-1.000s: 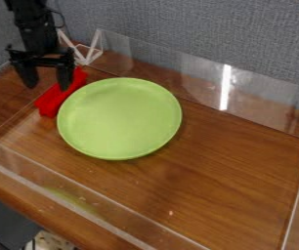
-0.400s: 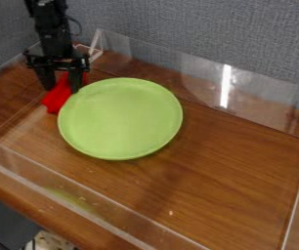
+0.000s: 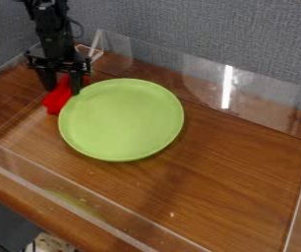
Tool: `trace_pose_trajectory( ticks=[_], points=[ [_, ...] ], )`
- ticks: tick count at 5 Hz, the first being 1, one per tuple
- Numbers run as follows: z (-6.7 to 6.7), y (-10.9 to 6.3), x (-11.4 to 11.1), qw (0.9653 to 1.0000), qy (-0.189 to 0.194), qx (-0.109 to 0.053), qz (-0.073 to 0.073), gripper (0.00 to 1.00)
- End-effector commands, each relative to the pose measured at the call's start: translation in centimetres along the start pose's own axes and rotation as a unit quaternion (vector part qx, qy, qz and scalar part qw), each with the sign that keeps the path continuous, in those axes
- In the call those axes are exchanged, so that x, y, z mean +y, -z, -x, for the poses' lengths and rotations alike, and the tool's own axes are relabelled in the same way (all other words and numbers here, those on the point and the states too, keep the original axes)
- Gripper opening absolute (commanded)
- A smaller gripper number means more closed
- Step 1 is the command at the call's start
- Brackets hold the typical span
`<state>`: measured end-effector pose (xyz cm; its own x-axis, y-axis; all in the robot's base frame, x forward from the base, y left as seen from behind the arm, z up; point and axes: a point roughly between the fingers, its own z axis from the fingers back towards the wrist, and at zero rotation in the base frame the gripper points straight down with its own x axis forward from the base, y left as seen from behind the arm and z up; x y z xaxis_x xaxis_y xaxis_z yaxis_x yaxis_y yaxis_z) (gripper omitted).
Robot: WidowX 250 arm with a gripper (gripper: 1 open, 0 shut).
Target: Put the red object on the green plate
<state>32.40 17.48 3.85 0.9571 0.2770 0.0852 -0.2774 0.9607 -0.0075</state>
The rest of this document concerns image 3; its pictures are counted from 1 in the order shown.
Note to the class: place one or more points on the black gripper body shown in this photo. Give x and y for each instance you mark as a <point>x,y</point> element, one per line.
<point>43,64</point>

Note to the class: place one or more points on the green round plate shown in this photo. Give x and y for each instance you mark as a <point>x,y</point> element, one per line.
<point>122,120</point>

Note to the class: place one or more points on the clear acrylic corner bracket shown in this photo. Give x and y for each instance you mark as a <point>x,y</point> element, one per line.
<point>95,50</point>

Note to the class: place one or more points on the red ridged block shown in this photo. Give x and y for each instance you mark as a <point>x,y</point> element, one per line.
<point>57,99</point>

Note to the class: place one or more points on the clear acrylic enclosure wall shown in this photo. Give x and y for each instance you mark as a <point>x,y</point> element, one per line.
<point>220,192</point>

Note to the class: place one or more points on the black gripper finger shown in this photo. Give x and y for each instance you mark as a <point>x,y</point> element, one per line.
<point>47,76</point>
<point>77,81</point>

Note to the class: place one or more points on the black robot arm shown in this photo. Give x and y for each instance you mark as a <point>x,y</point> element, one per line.
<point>57,56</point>

